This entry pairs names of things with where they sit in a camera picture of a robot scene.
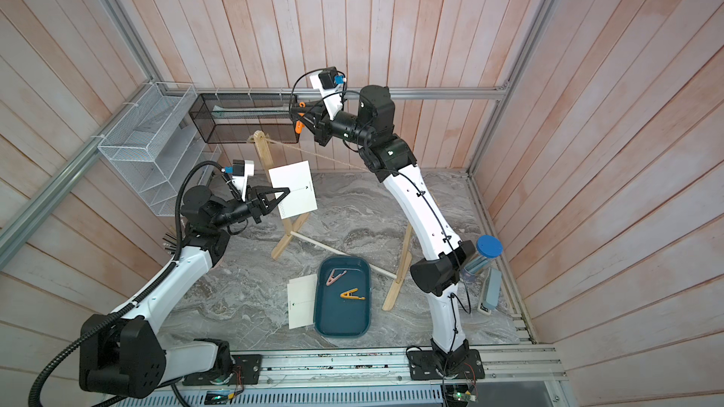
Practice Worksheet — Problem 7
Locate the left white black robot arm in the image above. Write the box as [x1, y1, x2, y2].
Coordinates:
[79, 186, 290, 399]

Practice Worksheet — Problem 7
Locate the pink pencil cup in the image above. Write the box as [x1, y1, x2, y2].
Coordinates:
[162, 233, 177, 254]

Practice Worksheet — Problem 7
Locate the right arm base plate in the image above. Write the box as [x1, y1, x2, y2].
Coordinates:
[405, 347, 486, 382]

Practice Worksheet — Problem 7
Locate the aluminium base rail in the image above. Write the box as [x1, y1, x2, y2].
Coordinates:
[122, 345, 578, 406]

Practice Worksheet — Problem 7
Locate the dark teal plastic tray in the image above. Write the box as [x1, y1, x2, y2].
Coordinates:
[314, 256, 371, 339]

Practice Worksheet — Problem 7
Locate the wooden drying rack frame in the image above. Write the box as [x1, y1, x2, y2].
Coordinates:
[249, 129, 414, 312]

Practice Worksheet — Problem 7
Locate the black mesh basket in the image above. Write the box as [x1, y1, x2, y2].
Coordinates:
[189, 92, 299, 144]

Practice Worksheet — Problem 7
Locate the white postcard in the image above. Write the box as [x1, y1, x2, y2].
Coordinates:
[288, 274, 318, 329]
[269, 161, 318, 220]

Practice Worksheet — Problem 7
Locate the pink clothespin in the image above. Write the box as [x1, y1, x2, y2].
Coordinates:
[325, 269, 347, 286]

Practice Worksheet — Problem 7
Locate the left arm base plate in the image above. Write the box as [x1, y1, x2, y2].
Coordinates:
[181, 353, 263, 389]

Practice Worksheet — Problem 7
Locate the yellow orange clothespin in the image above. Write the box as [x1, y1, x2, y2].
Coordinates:
[341, 288, 366, 301]

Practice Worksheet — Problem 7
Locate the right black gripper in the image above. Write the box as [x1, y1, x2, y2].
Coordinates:
[294, 106, 379, 158]

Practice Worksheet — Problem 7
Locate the white wire mesh shelf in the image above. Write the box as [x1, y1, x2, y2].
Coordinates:
[98, 82, 222, 217]

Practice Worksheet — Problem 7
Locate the blue lid clear jar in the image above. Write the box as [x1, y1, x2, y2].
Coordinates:
[460, 235, 503, 284]

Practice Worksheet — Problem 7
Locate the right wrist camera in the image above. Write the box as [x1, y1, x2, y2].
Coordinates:
[307, 67, 347, 120]

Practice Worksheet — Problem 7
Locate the jute string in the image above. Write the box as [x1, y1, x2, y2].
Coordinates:
[245, 132, 369, 173]

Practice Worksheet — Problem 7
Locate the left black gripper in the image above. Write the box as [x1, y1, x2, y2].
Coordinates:
[212, 185, 290, 229]

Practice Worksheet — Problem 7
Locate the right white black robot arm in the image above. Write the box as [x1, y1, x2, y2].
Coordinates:
[290, 85, 475, 378]

